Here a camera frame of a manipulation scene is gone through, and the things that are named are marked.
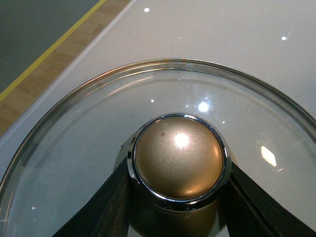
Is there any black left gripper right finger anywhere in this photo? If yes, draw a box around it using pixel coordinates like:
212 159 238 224
226 163 316 237

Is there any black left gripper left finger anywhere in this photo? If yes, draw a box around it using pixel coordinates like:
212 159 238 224
54 158 130 237

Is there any glass pot lid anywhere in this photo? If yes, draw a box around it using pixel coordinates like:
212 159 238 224
0 59 316 237

